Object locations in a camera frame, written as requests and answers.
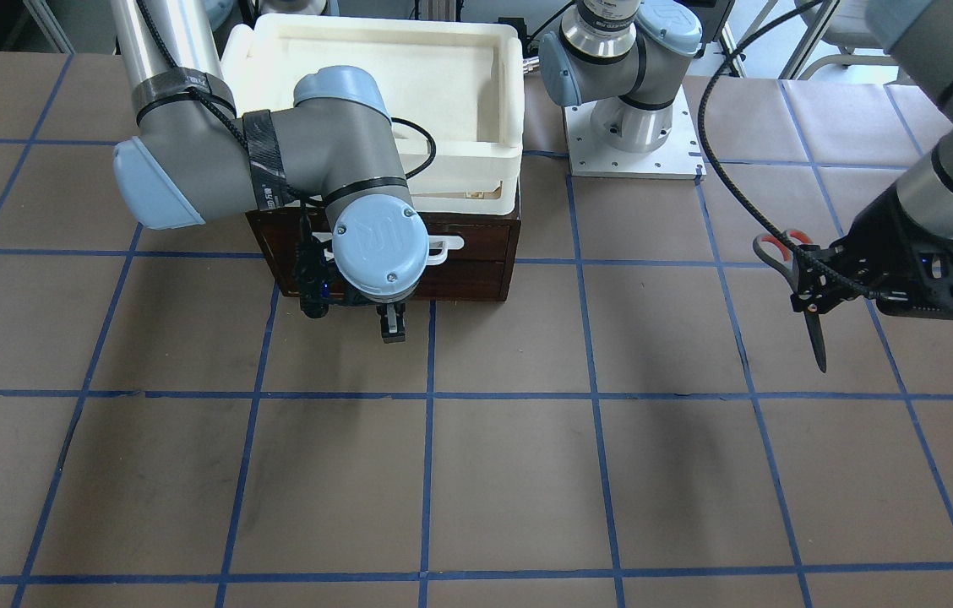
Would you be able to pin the dark wooden drawer cabinet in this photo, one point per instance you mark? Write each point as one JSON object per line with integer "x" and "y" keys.
{"x": 449, "y": 279}

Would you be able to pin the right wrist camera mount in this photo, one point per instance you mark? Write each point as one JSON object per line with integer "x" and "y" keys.
{"x": 311, "y": 273}

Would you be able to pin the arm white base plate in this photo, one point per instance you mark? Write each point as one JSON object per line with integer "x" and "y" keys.
{"x": 609, "y": 138}

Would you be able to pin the white plastic tray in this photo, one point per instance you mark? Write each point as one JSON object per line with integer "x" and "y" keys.
{"x": 462, "y": 82}

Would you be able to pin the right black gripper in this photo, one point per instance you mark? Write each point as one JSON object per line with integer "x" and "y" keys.
{"x": 392, "y": 323}

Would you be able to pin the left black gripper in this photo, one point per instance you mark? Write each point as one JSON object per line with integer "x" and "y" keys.
{"x": 884, "y": 232}

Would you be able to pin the orange grey handled scissors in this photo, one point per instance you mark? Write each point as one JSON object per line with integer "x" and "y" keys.
{"x": 771, "y": 252}

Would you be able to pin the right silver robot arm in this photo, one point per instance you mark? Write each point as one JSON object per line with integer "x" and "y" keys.
{"x": 195, "y": 159}

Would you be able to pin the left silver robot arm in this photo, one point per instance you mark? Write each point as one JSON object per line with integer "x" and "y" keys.
{"x": 759, "y": 139}

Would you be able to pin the wooden drawer with white handle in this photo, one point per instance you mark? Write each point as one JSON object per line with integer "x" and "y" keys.
{"x": 486, "y": 237}

